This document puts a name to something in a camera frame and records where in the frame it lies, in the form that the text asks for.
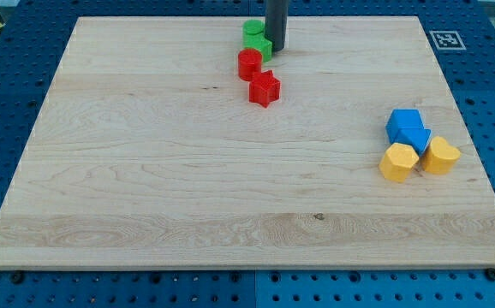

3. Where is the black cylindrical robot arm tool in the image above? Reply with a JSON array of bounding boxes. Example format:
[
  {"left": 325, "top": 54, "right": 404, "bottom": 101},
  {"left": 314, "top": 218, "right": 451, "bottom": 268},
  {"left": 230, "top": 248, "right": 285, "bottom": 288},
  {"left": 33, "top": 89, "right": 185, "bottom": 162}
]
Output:
[{"left": 264, "top": 0, "right": 289, "bottom": 52}]

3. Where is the yellow heart block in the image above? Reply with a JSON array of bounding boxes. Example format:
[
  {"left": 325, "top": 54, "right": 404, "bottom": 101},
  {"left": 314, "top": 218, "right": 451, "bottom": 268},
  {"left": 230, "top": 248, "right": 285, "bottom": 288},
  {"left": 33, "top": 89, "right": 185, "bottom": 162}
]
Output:
[{"left": 420, "top": 136, "right": 462, "bottom": 175}]

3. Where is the red star block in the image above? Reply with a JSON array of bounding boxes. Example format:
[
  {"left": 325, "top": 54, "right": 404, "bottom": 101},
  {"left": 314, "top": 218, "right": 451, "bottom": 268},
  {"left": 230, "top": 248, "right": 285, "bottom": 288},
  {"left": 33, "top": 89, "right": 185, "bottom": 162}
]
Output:
[{"left": 248, "top": 70, "right": 281, "bottom": 108}]

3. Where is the red cylinder block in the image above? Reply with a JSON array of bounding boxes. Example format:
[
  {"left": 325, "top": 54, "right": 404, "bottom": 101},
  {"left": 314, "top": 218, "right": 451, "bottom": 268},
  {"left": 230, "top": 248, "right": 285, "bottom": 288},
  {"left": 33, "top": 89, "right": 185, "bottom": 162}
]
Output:
[{"left": 237, "top": 48, "right": 263, "bottom": 81}]

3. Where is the light wooden board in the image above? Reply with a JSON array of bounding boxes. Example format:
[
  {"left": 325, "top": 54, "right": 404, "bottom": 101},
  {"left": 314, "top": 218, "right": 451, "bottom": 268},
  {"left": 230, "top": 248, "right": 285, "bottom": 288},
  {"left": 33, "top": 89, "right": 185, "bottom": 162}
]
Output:
[{"left": 0, "top": 16, "right": 495, "bottom": 271}]

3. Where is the green star block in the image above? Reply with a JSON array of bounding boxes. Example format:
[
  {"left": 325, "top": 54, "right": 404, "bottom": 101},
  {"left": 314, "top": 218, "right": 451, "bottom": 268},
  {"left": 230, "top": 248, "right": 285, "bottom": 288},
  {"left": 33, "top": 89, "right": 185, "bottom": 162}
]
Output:
[{"left": 242, "top": 33, "right": 272, "bottom": 62}]

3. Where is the green cylinder block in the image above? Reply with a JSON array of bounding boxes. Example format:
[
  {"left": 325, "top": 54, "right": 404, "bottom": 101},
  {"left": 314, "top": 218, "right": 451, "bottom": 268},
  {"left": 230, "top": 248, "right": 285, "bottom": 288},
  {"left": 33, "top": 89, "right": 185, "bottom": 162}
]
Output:
[{"left": 242, "top": 19, "right": 265, "bottom": 36}]

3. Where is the yellow hexagon block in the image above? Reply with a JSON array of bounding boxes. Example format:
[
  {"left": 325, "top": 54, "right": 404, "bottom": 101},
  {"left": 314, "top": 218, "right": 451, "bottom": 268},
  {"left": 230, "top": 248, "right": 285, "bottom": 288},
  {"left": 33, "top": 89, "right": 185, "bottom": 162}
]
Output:
[{"left": 379, "top": 143, "right": 420, "bottom": 183}]

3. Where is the blue cube block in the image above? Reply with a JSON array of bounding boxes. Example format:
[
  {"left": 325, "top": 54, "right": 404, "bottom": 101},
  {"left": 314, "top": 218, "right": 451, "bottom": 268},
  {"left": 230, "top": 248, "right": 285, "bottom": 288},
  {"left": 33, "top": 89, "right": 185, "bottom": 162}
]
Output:
[{"left": 385, "top": 109, "right": 424, "bottom": 143}]

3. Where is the blue triangle block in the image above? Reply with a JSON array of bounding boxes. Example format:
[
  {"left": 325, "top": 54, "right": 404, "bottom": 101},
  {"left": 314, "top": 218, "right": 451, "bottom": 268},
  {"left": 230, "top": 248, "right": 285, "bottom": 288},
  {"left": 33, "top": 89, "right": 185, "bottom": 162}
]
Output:
[{"left": 395, "top": 128, "right": 431, "bottom": 156}]

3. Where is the white fiducial marker tag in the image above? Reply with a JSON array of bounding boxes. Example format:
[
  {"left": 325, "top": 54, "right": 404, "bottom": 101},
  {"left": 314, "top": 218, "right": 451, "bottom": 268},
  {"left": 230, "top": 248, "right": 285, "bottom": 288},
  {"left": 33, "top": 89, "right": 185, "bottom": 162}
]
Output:
[{"left": 430, "top": 30, "right": 466, "bottom": 50}]

